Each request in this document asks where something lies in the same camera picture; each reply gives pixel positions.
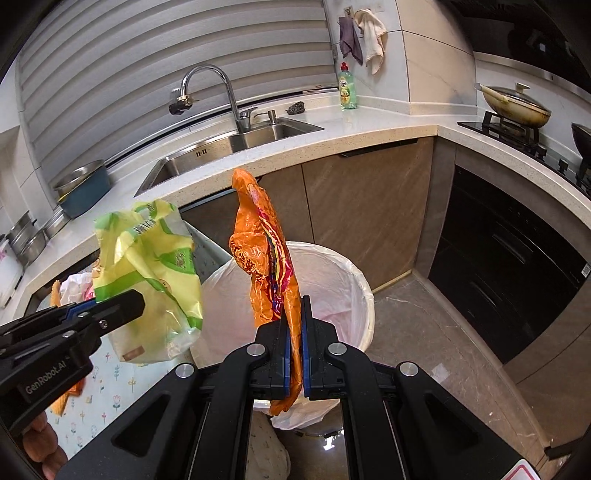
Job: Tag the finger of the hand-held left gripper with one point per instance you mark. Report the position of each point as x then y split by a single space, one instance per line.
81 308
120 309

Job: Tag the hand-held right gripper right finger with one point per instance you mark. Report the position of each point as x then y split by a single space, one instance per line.
308 364

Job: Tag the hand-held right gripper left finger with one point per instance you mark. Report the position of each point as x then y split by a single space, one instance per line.
285 364

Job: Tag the yellow green plastic bag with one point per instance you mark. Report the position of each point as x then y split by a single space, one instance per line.
147 258

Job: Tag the white lined trash can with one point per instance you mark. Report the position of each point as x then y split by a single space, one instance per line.
337 286

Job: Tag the orange snack bag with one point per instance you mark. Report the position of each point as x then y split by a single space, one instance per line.
258 258

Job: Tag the steel wool scrubber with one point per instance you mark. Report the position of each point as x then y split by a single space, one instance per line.
295 109

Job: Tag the person's left hand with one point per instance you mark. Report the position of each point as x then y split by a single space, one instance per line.
44 447

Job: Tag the pink white plastic bag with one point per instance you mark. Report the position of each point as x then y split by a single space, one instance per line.
76 288

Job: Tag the orange snack wrapper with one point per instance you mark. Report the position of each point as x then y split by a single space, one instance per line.
56 294

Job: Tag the floral patterned mat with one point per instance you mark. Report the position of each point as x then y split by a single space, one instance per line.
111 392

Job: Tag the white floral rice cooker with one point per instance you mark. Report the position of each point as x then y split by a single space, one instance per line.
9 277

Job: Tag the steel tray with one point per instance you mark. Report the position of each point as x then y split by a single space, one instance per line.
56 224

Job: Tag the steel steamer pot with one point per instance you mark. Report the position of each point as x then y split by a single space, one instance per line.
25 240

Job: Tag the patterned white clothing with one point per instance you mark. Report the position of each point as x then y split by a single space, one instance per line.
270 452

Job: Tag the blue plastic basin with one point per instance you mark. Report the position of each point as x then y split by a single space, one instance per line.
87 196

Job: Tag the brown cabinet door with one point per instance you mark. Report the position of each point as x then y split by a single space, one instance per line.
288 203
364 207

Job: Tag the black built-in oven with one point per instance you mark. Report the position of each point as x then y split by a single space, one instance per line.
498 258

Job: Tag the stainless steel sink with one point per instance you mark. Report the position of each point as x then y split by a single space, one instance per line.
272 131

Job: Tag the chrome kitchen faucet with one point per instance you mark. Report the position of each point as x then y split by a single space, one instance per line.
231 94

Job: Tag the sink soap dispenser pump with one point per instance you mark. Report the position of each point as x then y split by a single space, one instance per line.
272 116

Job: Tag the grey window blind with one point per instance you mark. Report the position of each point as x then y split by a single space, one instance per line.
138 55

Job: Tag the green dish soap bottle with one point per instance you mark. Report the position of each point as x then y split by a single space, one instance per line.
347 90

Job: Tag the black gas stove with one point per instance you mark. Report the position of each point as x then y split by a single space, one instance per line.
540 147

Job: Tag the purple cloth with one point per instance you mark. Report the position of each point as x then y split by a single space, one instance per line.
350 39

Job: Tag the wok with lid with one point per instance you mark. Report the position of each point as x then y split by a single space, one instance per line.
517 108

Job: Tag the white cloth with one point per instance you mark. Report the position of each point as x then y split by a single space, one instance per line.
375 37

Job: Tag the dark frying pan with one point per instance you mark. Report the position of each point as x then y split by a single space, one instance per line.
582 141

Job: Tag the black range hood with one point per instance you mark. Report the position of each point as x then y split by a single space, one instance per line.
545 27

